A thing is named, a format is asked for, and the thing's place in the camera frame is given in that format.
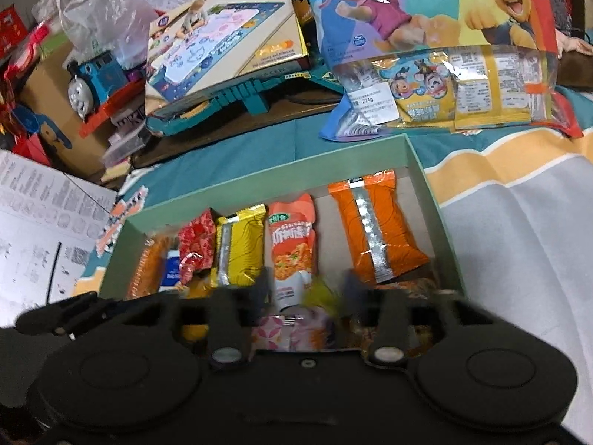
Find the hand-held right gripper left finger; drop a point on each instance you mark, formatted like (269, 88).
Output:
(225, 320)

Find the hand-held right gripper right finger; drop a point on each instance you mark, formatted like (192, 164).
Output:
(388, 320)

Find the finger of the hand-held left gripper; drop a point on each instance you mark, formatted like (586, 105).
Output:
(60, 315)

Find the orange clear-wrapped snack packet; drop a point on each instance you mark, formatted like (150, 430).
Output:
(417, 306)

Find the yellow-orange snack packet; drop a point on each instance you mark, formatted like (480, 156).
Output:
(194, 306)

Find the pink patterned snack packet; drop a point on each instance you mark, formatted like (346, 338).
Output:
(287, 331)

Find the small yellow snack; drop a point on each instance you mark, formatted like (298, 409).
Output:
(324, 299)

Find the blue and white snack packet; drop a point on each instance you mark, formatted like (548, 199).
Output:
(170, 271)

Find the yellow snack packet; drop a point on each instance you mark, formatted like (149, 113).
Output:
(238, 245)

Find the red patterned snack packet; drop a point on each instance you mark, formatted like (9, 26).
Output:
(197, 241)

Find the orange snack packet silver seam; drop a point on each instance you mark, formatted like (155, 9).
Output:
(375, 227)

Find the slim orange sausage packet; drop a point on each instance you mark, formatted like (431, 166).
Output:
(148, 264)

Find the orange and white snack packet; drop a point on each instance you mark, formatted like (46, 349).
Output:
(292, 250)

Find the green cardboard box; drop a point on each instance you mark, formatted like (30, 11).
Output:
(287, 167)

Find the printed paper sheet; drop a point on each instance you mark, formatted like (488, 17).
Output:
(37, 222)

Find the teal and orange printed blanket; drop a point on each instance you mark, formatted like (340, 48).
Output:
(509, 241)

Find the brown box blue print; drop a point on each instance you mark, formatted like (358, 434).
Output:
(51, 116)

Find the white printed box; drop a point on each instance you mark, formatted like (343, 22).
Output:
(132, 123)

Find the teal toy track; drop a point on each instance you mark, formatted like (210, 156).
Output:
(241, 97)

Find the blue toy train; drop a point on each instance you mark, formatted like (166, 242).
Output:
(95, 83)

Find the drawing mat box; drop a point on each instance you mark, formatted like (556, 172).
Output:
(222, 37)

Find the red paper bag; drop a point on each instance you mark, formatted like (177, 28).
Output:
(11, 32)

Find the clear plastic bag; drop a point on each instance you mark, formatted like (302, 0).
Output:
(106, 18)

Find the large cartoon snack bag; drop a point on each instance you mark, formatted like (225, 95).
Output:
(440, 23)

